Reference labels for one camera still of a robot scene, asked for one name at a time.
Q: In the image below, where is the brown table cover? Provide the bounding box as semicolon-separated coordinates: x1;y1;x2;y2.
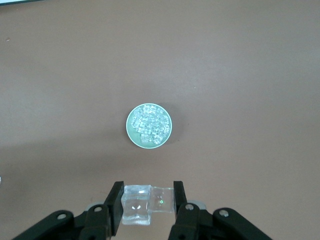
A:
0;0;320;240

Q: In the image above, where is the pile of clear ice cubes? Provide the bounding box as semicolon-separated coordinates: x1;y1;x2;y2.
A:
131;104;172;145

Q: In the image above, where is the green round bowl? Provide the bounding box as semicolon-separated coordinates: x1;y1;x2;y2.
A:
125;102;174;150

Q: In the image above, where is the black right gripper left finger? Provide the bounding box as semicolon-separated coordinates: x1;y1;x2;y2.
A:
11;181;125;240

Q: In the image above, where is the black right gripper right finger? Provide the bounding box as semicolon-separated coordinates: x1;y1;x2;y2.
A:
167;180;275;240

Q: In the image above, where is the small clear ice cube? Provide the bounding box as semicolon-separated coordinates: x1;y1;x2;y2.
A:
149;186;175;214

